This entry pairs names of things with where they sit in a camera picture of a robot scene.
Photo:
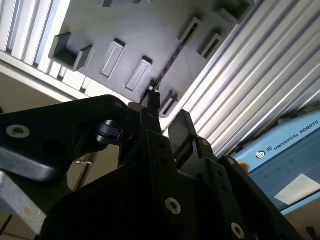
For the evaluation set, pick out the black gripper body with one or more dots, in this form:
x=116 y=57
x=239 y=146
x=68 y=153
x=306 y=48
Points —
x=112 y=205

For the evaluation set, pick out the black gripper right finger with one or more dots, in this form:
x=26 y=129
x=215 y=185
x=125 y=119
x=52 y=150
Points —
x=185 y=140

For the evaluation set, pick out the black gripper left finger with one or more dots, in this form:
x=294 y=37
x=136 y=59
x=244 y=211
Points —
x=50 y=130

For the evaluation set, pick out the RAM stick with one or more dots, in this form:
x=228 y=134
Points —
x=170 y=61

